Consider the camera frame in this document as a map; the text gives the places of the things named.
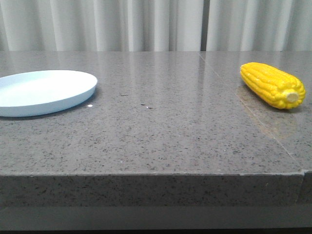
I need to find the yellow plastic corn cob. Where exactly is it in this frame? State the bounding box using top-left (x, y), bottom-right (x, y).
top-left (240, 62), bottom-right (306, 110)

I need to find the light blue round plate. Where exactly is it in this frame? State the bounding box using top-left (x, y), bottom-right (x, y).
top-left (0, 70), bottom-right (98, 117)

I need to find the white pleated curtain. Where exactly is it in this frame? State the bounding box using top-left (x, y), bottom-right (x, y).
top-left (0, 0), bottom-right (312, 51)

